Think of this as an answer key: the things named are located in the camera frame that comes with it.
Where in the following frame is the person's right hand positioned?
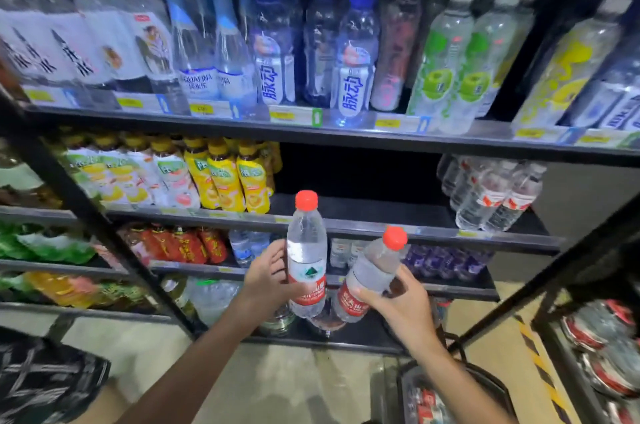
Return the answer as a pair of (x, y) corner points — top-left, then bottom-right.
(352, 263), (441, 355)

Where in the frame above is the person's left hand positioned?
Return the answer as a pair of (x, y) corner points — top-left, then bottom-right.
(239, 238), (309, 319)

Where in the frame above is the black shopping basket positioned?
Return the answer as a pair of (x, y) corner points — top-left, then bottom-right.
(397, 333), (519, 424)

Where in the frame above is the cluster of white cap bottles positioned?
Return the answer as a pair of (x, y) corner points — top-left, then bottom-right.
(435, 154), (549, 233)

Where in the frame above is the black opposite shelf unit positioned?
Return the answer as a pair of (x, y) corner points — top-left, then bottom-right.
(447, 204), (640, 424)

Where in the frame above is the person's right forearm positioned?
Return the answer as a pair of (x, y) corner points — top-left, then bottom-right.
(407, 333), (516, 424)

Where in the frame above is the person's left forearm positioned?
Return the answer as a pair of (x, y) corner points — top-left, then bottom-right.
(115, 306), (266, 424)

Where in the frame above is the row of small clear water bottles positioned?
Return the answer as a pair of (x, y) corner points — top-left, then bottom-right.
(227, 229), (371, 269)

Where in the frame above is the large red cap water bottle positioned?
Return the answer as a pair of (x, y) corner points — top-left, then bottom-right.
(559, 298), (639, 355)
(579, 338), (640, 399)
(605, 398), (640, 424)

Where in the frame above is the tall light blue water bottle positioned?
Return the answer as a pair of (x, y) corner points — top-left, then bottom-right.
(207, 0), (261, 120)
(157, 0), (221, 102)

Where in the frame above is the green label clear drink bottle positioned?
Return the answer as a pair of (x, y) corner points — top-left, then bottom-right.
(439, 0), (523, 136)
(405, 0), (477, 120)

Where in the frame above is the pink label drink bottle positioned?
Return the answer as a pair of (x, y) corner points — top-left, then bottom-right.
(369, 0), (423, 114)

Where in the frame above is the yellow label clear drink bottle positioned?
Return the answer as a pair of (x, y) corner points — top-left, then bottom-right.
(512, 0), (633, 132)
(475, 0), (543, 118)

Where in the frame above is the row of red wrapped drink bottles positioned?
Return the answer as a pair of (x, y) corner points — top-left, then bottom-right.
(119, 223), (230, 265)

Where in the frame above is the row of yellow cap tea bottles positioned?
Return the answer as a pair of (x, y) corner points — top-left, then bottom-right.
(59, 131), (283, 215)

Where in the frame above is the yellow white price tag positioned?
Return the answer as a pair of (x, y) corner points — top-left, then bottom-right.
(573, 128), (640, 150)
(512, 126), (573, 145)
(372, 114), (433, 136)

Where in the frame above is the row of dark blue drink bottles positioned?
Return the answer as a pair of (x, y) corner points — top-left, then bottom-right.
(235, 0), (383, 129)

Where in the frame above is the row of white label drink bottles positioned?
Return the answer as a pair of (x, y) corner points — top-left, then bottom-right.
(0, 0), (191, 115)

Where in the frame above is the cluster of white blue label drinks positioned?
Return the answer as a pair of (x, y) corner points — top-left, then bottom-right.
(559, 4), (640, 132)

